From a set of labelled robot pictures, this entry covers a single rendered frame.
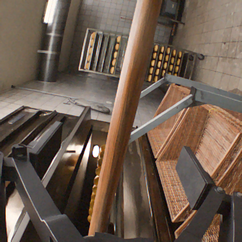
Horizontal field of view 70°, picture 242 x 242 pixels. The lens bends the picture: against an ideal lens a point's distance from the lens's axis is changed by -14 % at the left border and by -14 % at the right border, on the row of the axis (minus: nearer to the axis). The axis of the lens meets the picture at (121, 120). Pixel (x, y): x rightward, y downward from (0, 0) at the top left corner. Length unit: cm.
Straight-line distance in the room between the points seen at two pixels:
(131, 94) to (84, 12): 525
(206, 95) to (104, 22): 478
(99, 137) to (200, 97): 138
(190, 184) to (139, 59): 15
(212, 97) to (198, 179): 55
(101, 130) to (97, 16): 394
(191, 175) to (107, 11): 528
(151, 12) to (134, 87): 9
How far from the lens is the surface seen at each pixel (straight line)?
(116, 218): 38
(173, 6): 486
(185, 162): 20
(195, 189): 18
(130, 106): 24
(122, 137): 26
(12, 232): 63
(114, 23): 531
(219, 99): 72
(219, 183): 76
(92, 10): 544
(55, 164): 90
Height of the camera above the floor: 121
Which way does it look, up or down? 4 degrees down
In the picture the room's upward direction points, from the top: 79 degrees counter-clockwise
